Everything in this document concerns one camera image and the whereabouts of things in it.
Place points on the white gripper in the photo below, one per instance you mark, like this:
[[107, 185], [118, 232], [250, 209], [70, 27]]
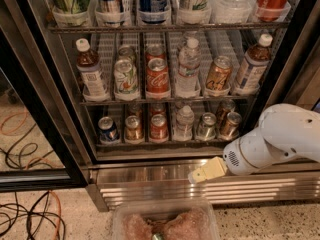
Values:
[[236, 160]]

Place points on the clear water bottle bottom shelf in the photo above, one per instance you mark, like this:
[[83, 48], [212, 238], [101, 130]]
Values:
[[184, 124]]

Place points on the clear water bottle shelf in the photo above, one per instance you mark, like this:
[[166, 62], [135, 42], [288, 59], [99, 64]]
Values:
[[188, 68], [184, 124], [231, 11]]

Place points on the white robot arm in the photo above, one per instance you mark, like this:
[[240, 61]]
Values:
[[285, 132]]

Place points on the silver green can bottom shelf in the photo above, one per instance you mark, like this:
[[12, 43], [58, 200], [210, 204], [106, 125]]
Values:
[[206, 129]]

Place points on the orange brown can middle shelf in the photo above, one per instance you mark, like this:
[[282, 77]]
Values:
[[217, 80]]

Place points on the stainless fridge base grille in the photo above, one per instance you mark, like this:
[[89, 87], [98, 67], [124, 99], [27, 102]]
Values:
[[113, 184]]

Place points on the brown tea bottle right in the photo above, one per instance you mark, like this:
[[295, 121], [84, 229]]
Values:
[[253, 66]]

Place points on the brown tea bottle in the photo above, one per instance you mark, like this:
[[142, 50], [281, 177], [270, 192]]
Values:
[[92, 74], [253, 66]]

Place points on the clear water bottle middle shelf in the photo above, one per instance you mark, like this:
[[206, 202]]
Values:
[[188, 68]]

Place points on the blue can bottom shelf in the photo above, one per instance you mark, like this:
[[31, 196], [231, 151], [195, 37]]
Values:
[[108, 132]]

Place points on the glass fridge door right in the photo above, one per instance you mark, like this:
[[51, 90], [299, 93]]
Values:
[[294, 75]]

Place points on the glass fridge door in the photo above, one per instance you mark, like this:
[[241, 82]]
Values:
[[294, 75], [38, 149]]

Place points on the rear water bottle middle shelf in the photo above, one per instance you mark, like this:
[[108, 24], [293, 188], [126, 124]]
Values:
[[185, 36]]

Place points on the white floral can top shelf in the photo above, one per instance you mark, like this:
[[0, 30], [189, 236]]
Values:
[[194, 11]]

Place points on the clear water bottle top shelf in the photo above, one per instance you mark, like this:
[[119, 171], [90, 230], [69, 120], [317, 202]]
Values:
[[231, 11]]

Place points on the brown tea bottle left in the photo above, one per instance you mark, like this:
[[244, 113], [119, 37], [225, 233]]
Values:
[[92, 74]]

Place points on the dark blue can top shelf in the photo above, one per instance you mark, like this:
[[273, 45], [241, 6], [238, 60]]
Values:
[[153, 11]]

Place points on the red cola can top shelf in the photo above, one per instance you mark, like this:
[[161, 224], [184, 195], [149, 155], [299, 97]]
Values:
[[269, 10]]

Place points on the glass fridge door left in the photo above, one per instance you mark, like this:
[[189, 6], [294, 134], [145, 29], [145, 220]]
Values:
[[38, 149]]

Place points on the gold can bottom front right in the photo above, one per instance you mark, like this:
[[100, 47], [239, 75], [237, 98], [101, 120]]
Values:
[[230, 126]]

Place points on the gold can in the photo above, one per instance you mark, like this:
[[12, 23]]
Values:
[[135, 109], [225, 106], [230, 126], [133, 130]]

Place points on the gold can bottom rear right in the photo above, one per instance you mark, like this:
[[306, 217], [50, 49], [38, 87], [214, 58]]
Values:
[[225, 106]]

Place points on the red soda can bottom front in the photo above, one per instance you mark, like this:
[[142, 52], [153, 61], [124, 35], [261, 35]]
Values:
[[158, 128]]

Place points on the red soda can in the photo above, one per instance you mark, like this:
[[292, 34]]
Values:
[[158, 128], [158, 108]]

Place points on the clear plastic bin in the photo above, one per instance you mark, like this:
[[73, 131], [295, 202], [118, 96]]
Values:
[[171, 219]]

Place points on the red soda can bottom rear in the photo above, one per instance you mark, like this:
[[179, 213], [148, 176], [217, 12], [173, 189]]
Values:
[[158, 108]]

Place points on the gold can bottom front left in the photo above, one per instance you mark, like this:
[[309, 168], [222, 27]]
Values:
[[133, 130]]

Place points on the gold can bottom rear left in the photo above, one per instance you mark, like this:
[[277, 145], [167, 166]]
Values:
[[135, 109]]

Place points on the red cola can middle front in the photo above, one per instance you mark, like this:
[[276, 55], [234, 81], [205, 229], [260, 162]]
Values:
[[157, 79]]

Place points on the white floral can middle front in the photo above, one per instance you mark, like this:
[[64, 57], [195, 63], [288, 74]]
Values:
[[126, 80]]

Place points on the red cola can middle rear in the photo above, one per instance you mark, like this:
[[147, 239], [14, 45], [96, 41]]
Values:
[[154, 51]]

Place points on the white floral can middle rear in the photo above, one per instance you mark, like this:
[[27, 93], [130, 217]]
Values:
[[127, 51]]

